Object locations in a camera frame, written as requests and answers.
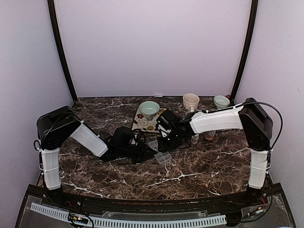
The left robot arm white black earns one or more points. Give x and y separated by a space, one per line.
61 125

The black frame post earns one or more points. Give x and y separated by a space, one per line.
60 49
246 48

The clear plastic pill organizer box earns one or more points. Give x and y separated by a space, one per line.
161 157

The left black frame post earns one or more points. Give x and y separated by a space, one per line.
60 49

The orange pill bottle grey cap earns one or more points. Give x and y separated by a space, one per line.
209 136

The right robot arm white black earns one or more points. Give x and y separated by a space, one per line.
248 116

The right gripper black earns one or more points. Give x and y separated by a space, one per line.
162 147

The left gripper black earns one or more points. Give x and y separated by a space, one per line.
144 154

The small green bowl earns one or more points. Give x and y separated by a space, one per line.
221 101

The green ceramic bowl on plate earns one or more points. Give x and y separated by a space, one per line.
149 109

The square floral ceramic plate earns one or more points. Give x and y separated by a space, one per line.
143 124

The black front table rail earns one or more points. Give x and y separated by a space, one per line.
227 204

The white slotted cable duct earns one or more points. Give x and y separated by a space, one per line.
130 220

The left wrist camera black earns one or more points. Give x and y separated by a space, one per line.
138 138

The right black frame post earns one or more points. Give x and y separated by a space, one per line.
246 48

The small white pill bottle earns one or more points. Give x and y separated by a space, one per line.
194 139

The beige ceramic mug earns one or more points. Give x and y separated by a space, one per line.
190 102

